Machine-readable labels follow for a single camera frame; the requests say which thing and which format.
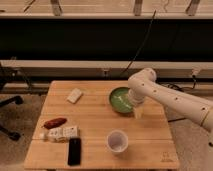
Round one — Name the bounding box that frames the white small carton box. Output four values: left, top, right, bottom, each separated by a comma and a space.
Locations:
39, 126, 79, 142

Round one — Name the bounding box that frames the black hanging cable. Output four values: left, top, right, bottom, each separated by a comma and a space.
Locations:
119, 9, 157, 78

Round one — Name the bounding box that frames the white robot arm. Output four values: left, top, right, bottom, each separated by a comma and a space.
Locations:
127, 68, 213, 132

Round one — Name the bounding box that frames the black smartphone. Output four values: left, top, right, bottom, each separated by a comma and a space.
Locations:
68, 138, 81, 166

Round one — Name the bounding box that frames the green ceramic bowl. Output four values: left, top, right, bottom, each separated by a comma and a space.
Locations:
109, 87, 133, 114

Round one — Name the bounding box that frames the white plastic cup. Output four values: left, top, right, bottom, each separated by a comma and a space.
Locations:
106, 130, 129, 154

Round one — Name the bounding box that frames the black office chair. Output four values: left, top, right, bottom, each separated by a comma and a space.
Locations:
0, 63, 23, 141

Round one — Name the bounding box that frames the red sausage toy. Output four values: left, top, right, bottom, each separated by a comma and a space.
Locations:
43, 118, 67, 129

